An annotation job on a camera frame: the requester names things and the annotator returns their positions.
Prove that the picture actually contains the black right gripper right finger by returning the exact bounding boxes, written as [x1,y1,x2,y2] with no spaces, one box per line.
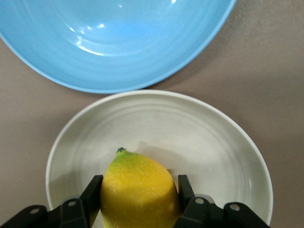
[174,174,272,228]

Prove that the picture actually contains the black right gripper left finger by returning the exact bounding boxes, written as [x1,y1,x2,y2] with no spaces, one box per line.
[0,175,104,228]

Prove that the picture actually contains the yellow lemon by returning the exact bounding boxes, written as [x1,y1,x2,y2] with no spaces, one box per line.
[99,147,182,228]

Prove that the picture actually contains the beige round plate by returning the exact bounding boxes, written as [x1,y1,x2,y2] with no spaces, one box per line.
[45,89,274,228]

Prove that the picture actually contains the blue round plate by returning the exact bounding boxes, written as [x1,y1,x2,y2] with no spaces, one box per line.
[0,0,238,94]

